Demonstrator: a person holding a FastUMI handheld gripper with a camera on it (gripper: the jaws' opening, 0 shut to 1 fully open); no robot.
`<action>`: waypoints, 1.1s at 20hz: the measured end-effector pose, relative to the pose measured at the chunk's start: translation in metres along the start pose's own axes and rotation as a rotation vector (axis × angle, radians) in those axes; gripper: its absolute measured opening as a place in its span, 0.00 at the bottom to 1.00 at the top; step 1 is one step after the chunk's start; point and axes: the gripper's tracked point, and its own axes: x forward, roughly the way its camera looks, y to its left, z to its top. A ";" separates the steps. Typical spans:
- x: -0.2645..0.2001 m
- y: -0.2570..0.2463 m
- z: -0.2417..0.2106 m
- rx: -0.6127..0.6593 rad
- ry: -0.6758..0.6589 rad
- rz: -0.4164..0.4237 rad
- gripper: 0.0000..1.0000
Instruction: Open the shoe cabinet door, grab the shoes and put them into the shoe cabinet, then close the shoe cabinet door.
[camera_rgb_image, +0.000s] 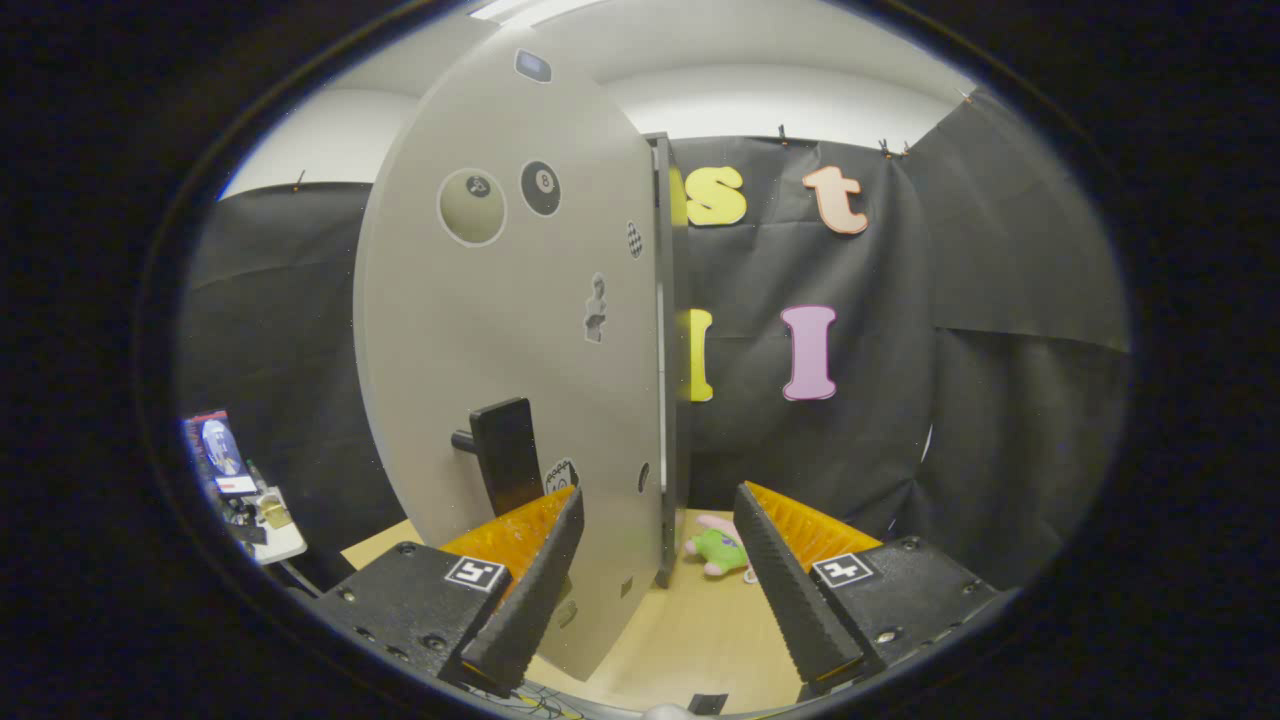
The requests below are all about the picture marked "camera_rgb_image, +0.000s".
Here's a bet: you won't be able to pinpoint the pink and green plush toy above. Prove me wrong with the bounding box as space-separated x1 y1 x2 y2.
685 513 758 584

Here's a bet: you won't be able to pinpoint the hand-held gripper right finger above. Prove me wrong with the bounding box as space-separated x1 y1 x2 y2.
733 481 1001 701

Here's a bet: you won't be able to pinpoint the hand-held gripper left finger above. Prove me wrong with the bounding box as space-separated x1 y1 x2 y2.
308 486 586 696

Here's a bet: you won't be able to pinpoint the black backdrop cloth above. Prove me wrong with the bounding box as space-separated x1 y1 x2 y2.
178 90 1133 591

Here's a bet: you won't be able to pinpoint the black door handle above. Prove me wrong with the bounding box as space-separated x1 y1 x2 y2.
450 397 546 518

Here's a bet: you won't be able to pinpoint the dark grey shoe cabinet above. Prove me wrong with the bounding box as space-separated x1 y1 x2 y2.
645 132 693 589

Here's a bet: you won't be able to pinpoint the thin cables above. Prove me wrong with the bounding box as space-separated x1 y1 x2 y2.
470 680 586 719

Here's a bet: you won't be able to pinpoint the white side table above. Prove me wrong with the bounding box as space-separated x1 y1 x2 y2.
225 487 308 566

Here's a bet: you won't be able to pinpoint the ceiling light panel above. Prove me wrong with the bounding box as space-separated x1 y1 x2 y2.
470 0 601 26

